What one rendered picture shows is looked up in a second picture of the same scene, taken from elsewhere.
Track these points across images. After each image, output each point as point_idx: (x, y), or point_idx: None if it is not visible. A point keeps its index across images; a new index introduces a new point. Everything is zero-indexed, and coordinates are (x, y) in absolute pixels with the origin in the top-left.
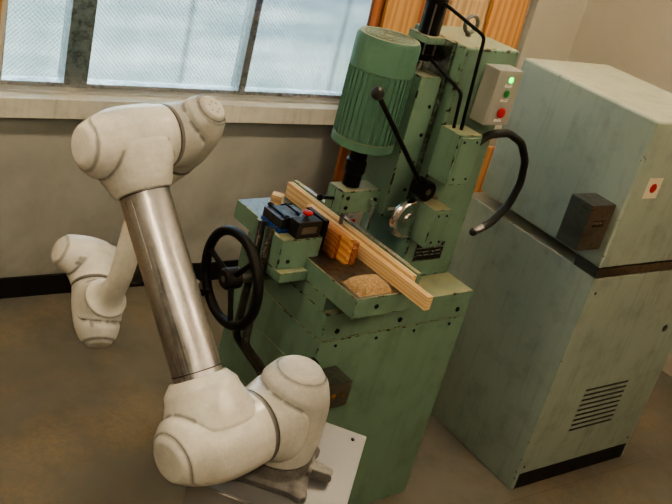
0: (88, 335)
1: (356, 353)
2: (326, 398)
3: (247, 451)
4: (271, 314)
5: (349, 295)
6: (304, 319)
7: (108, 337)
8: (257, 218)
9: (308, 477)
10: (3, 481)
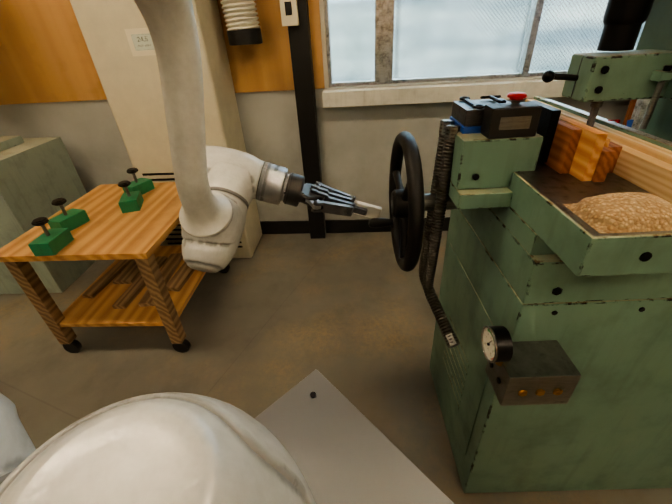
0: (183, 256)
1: (598, 328)
2: None
3: None
4: (474, 255)
5: (576, 229)
6: (505, 266)
7: (201, 261)
8: None
9: None
10: (273, 358)
